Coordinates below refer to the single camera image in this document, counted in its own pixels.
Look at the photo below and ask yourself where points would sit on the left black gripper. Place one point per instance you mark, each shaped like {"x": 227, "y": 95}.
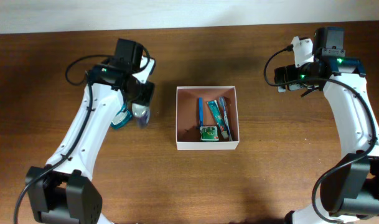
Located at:
{"x": 147, "y": 98}

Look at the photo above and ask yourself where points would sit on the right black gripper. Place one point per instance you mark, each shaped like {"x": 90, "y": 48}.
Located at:
{"x": 290, "y": 71}

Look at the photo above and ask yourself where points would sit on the purple foam soap pump bottle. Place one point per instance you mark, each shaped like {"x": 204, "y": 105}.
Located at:
{"x": 141, "y": 114}

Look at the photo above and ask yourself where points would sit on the blue disposable razor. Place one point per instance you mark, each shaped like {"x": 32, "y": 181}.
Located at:
{"x": 200, "y": 113}

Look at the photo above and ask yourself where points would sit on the teal toothpaste tube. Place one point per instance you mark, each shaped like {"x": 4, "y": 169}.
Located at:
{"x": 213, "y": 107}

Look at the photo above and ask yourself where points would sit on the blue white toothbrush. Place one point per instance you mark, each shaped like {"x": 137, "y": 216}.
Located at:
{"x": 223, "y": 106}

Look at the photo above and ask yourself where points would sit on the green white soap packet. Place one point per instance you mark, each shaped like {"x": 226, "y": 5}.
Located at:
{"x": 209, "y": 134}

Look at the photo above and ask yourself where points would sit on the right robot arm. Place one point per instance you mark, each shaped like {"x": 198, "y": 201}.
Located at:
{"x": 349, "y": 191}

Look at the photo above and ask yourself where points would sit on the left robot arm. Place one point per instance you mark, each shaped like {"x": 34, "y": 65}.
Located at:
{"x": 118, "y": 87}

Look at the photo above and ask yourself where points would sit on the teal mouthwash bottle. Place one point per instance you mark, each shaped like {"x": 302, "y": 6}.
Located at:
{"x": 122, "y": 117}

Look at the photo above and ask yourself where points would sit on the white box pink interior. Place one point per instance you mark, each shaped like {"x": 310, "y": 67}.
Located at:
{"x": 187, "y": 136}

